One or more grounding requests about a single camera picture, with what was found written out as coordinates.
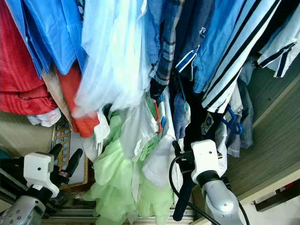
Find beige patterned board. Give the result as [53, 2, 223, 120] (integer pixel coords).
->
[52, 117, 90, 188]

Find light green tulle dress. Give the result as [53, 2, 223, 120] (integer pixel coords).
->
[83, 112, 174, 225]

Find red striped garment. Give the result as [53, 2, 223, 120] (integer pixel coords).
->
[0, 0, 59, 116]

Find white blouse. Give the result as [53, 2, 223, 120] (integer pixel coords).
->
[120, 96, 186, 188]

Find dark floral garment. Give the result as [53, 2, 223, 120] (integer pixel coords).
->
[76, 0, 86, 22]

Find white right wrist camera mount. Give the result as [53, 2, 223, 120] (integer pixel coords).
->
[190, 139, 223, 184]

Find small blue jeans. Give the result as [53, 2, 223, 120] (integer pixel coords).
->
[171, 91, 190, 139]

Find grey blue jeans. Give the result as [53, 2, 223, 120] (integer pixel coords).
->
[225, 61, 256, 158]

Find beige garment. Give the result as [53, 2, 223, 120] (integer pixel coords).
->
[40, 68, 75, 123]

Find light blue shirt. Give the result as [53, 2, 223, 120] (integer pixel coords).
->
[192, 0, 258, 94]

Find plaid denim shirt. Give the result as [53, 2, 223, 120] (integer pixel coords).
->
[148, 0, 193, 86]

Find blue plastic hanger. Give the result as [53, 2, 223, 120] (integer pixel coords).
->
[224, 105, 244, 135]

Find red plastic hanger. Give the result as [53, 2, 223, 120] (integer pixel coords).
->
[156, 96, 167, 134]

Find dark blue denim shirt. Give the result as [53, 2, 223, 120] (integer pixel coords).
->
[173, 0, 216, 73]

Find white shirt navy stripes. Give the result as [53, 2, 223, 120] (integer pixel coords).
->
[258, 19, 300, 78]

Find black garment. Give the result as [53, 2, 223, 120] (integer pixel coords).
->
[150, 77, 216, 150]

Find bright blue shirt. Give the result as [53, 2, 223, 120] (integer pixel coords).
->
[7, 0, 87, 78]

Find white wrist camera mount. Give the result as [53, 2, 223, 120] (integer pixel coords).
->
[190, 139, 223, 184]
[23, 152, 60, 197]

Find white folded cloth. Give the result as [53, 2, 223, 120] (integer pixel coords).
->
[27, 109, 61, 128]

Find black white striped shirt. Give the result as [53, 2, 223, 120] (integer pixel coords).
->
[201, 0, 284, 113]

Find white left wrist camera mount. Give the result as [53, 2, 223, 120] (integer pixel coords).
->
[23, 152, 60, 197]

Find orange garment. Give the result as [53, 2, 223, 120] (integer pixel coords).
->
[57, 63, 99, 138]

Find white sheer garment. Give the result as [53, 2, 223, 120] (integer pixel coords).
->
[74, 0, 153, 119]

